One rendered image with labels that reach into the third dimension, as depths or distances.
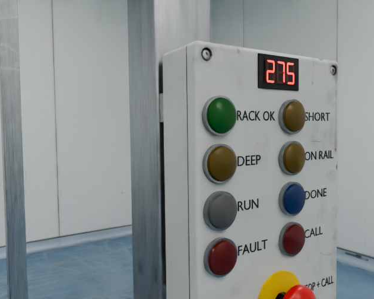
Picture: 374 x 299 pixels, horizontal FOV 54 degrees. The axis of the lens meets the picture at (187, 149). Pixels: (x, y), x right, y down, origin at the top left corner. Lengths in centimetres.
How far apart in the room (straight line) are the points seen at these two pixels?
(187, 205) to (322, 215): 15
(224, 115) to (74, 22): 380
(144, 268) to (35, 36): 362
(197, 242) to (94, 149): 369
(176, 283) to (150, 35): 21
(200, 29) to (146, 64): 6
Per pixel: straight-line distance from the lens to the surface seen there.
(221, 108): 27
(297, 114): 33
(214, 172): 27
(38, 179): 382
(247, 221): 31
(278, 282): 34
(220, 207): 27
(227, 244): 29
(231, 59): 29
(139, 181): 35
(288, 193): 33
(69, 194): 391
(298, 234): 34
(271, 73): 31
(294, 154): 32
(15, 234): 143
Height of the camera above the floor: 115
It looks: 3 degrees down
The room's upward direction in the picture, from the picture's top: 1 degrees counter-clockwise
